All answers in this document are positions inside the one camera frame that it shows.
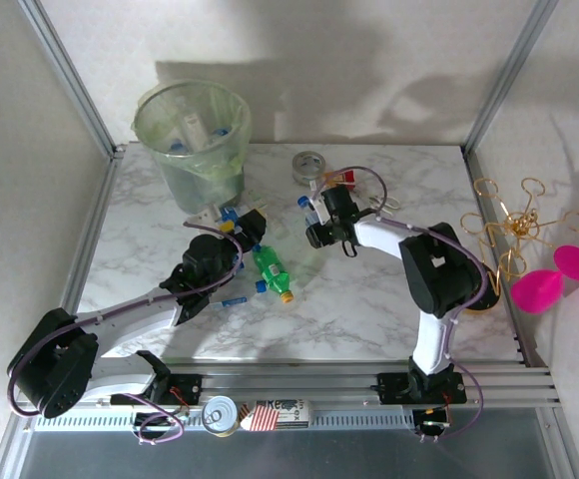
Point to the clear bottle blue cap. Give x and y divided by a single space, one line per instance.
303 201

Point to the black white printed box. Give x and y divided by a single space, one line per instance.
294 411

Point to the pale green plastic bin liner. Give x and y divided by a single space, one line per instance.
229 164

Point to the small bottle red orange label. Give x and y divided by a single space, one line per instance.
348 175

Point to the aluminium frame post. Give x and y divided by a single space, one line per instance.
509 75
72 75

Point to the green plastic bottle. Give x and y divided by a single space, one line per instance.
272 272

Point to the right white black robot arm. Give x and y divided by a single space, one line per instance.
429 344

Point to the clear adhesive tape roll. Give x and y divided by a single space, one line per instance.
299 175

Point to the small black electronics board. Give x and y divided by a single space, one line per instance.
431 416

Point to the grey mesh waste bin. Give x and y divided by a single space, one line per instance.
204 194

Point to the silver tin can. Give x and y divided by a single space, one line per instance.
219 414

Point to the aluminium front mounting rail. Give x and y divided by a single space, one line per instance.
294 381

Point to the grey metal shelf plate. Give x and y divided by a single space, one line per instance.
319 454

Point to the bright pink plastic goblet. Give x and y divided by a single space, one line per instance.
539 292

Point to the aluminium table side rail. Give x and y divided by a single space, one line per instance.
519 339
87 249

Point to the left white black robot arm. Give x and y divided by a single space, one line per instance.
140 319

